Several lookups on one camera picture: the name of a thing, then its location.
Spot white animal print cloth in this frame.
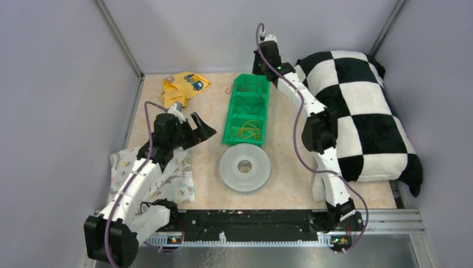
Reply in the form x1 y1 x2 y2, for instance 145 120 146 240
108 147 195 204

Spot green compartment bin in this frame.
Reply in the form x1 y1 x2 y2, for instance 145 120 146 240
221 74 270 148

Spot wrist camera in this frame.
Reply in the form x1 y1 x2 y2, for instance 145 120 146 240
167 102 186 123
259 34 277 43

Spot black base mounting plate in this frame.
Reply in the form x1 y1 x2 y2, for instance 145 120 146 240
144 209 365 243

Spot yellow printed cloth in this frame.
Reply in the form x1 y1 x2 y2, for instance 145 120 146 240
161 71 211 108

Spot grey cable spool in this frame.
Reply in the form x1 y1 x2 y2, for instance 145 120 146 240
219 143 271 195

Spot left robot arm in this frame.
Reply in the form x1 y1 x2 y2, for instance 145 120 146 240
84 112 217 267

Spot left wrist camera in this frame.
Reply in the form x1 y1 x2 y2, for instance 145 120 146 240
167 102 186 123

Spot black white checkered pillow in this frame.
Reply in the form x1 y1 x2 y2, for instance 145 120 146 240
295 50 423 197

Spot dark blue cable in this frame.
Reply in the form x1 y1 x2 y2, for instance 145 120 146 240
235 93 266 116

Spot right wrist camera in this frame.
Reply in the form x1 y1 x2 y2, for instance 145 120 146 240
259 34 277 43

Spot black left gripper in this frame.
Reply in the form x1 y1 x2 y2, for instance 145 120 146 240
169 112 216 150

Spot yellow cable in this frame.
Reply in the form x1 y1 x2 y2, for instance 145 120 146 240
228 119 263 141

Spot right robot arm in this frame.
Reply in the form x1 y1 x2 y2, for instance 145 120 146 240
253 36 356 233

